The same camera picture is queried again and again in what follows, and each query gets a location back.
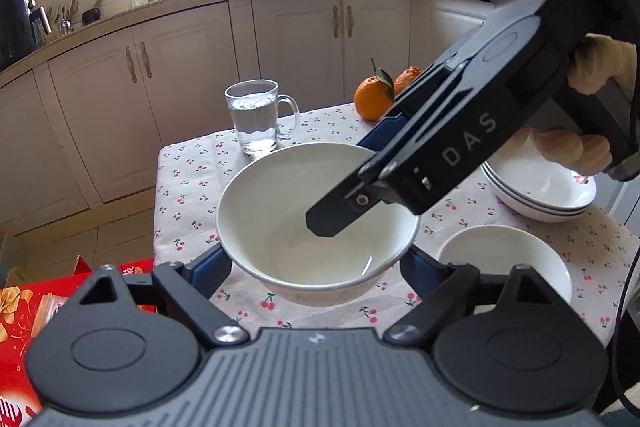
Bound white kitchen cabinets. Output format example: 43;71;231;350
1;0;490;233

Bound white plate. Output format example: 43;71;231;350
480;138;597;223

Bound glass mug with water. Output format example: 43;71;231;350
224;79;300;158

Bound orange with leaf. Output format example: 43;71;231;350
354;61;395;122

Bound black air fryer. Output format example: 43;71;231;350
0;0;52;69

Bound bumpy orange right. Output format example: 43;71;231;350
394;66;422;98

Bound person's right hand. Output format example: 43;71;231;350
529;33;639;178

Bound red gift box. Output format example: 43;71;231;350
0;257;156;427

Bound white floral bowl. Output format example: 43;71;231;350
436;225;573;303
217;142;420;307

